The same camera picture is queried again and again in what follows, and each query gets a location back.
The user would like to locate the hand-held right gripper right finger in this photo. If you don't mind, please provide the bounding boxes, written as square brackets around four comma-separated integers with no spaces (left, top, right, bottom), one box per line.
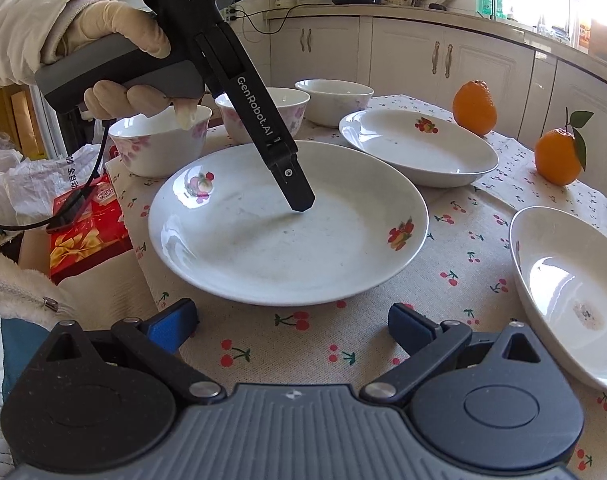
[358,302,544,408]

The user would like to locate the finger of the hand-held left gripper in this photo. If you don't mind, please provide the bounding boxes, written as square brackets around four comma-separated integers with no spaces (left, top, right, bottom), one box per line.
[262,139,317,214]

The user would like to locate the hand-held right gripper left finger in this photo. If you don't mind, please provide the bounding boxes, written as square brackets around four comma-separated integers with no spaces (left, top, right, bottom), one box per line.
[46,298,228,407]

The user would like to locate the large white fruit-print plate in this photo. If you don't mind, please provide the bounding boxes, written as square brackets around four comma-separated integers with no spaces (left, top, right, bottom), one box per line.
[148,140,430,307]

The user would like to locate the person's left forearm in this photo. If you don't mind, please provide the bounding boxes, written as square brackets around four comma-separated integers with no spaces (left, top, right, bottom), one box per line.
[0,0,115,89]

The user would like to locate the person's left hand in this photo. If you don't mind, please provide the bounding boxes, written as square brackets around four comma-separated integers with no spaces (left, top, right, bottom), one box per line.
[64,0,200,129]

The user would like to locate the cherry-print tablecloth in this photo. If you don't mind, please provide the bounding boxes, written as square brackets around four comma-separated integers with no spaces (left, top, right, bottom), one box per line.
[105,95,607,480]

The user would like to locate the red gift box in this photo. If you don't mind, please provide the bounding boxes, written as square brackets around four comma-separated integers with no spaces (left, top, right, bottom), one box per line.
[48,172,134,286]

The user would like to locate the white stained plate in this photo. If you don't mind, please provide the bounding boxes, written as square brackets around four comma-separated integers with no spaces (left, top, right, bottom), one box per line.
[508,206,607,396]

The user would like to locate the person's white fleece jacket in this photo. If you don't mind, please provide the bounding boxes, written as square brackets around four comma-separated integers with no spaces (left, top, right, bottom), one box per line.
[0,249,159,480]

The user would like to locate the white kitchen cabinets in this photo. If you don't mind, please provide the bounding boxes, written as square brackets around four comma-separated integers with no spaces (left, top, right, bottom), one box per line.
[266,10,607,161]

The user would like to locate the white crumpled plastic bag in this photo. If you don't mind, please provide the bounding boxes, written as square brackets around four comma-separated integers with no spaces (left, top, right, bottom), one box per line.
[0,132,115,229]

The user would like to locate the orange fruit with leaf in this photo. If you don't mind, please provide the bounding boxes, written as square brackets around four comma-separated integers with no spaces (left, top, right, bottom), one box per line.
[534,107,595,187]

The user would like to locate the kitchen countertop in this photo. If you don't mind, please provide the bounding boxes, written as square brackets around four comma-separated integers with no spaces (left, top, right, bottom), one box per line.
[264,2,607,63]

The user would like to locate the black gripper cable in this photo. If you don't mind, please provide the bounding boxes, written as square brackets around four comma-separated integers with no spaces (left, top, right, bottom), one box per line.
[0,117,109,234]

